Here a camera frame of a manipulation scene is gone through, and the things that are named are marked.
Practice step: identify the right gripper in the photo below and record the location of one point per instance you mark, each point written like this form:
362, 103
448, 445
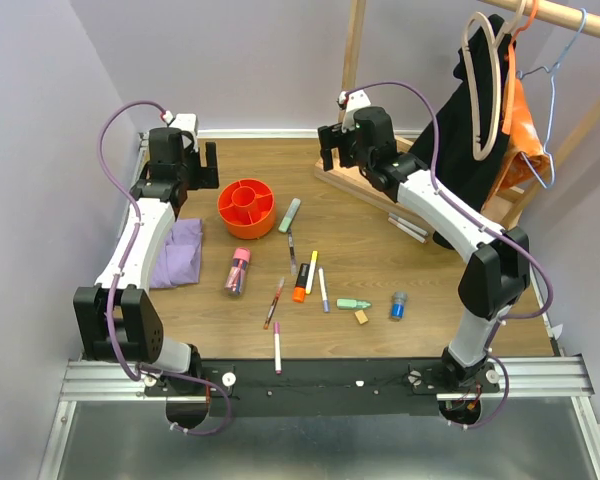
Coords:
332, 139

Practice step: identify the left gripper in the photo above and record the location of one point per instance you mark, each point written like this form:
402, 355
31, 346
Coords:
205, 177

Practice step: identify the mint green highlighter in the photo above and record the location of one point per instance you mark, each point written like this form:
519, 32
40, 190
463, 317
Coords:
289, 215

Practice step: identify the blue capped white marker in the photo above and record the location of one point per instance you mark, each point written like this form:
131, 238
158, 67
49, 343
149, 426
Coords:
323, 290

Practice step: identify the black orange highlighter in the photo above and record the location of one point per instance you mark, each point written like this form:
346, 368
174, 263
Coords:
299, 291

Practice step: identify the red pen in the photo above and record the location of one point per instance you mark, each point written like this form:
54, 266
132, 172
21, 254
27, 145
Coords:
274, 303

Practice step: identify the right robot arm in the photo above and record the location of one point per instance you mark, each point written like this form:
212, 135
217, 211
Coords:
497, 271

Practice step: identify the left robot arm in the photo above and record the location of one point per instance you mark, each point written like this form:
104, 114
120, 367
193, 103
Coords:
115, 316

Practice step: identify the orange round desk organizer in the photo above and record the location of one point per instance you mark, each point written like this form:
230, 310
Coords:
247, 208

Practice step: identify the purple cloth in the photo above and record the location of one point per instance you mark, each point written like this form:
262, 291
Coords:
179, 260

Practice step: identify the pink lidded marker bottle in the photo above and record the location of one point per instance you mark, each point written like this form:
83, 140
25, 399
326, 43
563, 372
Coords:
236, 278

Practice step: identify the dark purple pen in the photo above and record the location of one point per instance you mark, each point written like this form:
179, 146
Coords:
291, 245

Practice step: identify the yellow capped white marker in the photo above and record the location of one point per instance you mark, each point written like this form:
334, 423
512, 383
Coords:
311, 271

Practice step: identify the black garment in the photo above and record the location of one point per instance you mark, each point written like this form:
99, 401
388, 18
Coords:
456, 167

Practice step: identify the pink capped white marker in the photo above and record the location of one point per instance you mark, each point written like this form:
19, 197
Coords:
277, 349

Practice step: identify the green stapler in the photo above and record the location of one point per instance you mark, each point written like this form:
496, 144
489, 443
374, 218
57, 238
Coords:
352, 304

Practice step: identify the blue jar grey lid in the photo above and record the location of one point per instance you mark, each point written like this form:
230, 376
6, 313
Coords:
398, 303

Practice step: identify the tan eraser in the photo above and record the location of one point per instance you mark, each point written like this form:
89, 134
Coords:
361, 317

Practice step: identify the orange hanger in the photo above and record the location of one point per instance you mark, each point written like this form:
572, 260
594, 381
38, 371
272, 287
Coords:
515, 30

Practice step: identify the orange garment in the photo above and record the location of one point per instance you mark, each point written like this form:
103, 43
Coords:
505, 167

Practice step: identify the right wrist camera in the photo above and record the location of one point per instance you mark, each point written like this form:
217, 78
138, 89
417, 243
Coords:
349, 104

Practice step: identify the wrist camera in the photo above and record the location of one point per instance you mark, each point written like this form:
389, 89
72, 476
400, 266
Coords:
183, 121
349, 104

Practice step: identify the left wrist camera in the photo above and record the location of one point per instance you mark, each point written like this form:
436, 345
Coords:
183, 121

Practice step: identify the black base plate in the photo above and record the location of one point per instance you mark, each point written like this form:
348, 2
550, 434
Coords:
323, 387

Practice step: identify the blue wire hanger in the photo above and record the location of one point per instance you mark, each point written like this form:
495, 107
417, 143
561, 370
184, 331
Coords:
551, 73

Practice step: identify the aluminium rail frame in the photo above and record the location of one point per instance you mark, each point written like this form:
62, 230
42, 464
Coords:
540, 425

